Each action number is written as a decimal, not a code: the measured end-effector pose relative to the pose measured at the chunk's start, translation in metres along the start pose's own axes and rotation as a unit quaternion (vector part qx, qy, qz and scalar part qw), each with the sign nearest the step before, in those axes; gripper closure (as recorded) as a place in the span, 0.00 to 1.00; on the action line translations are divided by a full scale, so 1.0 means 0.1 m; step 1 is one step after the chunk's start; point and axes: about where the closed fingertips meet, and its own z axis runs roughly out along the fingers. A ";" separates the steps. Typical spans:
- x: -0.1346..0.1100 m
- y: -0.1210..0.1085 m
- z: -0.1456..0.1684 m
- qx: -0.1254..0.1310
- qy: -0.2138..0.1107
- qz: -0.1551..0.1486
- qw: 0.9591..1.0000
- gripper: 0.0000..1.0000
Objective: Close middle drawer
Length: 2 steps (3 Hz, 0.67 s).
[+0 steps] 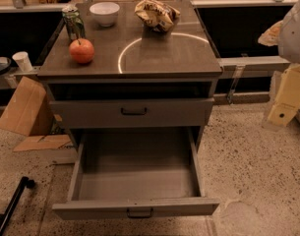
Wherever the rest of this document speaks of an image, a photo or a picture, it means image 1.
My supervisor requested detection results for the grey drawer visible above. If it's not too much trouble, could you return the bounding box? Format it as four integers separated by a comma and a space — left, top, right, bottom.
52, 127, 219, 220
50, 98, 213, 129

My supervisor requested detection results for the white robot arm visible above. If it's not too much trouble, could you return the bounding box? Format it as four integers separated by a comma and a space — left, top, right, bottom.
258, 0, 300, 131

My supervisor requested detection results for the grey top drawer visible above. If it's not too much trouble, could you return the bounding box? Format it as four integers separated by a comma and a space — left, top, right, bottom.
50, 98, 213, 129

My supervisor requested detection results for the grey drawer cabinet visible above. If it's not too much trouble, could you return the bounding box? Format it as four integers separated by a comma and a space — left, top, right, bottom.
38, 1, 222, 145

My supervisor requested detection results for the yellow chip bag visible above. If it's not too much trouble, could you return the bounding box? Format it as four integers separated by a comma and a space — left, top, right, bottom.
135, 0, 180, 32

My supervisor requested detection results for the white ceramic bowl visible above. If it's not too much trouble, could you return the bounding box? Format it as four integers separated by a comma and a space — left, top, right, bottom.
90, 2, 120, 27

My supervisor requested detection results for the orange red apple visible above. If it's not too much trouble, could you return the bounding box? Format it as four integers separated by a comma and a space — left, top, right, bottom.
69, 38, 94, 64

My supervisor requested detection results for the green soda can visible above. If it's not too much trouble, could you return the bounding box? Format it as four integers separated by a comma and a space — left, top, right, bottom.
62, 4, 86, 41

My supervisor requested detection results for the white paper cup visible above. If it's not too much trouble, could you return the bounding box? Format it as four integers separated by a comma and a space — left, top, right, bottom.
12, 51, 32, 72

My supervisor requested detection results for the flat cardboard sheet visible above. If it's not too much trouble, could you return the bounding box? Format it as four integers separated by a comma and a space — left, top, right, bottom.
14, 135, 73, 151

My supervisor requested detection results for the brown cardboard box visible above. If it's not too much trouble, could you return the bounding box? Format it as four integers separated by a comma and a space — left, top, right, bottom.
0, 77, 53, 136

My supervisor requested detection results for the dark round plate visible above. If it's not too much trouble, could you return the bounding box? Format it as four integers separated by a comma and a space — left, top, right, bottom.
0, 57, 11, 75

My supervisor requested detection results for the black metal stand leg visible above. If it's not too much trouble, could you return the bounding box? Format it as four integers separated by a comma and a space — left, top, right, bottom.
0, 176, 35, 236

